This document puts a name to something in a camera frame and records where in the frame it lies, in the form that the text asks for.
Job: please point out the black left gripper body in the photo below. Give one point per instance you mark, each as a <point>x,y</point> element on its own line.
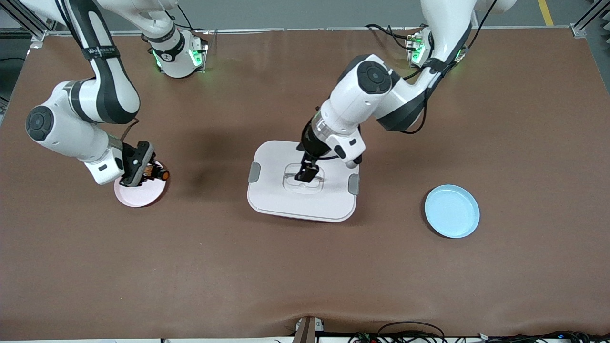
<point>312,146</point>

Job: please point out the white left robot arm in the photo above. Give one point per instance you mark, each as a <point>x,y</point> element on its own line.
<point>362,100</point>

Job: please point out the white lidded pink storage box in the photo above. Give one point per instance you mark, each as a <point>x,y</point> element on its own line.
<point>286,200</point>

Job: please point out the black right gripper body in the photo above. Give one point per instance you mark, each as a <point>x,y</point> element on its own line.
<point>127,153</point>

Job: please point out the pale pink round plate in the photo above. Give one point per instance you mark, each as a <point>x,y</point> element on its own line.
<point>140,196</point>

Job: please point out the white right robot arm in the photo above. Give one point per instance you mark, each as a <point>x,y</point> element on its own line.
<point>71,128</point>

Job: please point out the aluminium frame profile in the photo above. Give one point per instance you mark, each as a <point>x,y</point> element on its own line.
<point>588,19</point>
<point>24,21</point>

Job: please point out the light blue round plate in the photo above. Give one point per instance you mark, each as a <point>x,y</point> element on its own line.
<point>452,212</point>

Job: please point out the grey metal post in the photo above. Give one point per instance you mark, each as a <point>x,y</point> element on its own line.
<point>306,331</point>

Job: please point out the grey box latch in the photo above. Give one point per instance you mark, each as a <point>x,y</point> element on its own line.
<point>254,172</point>
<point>353,184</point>

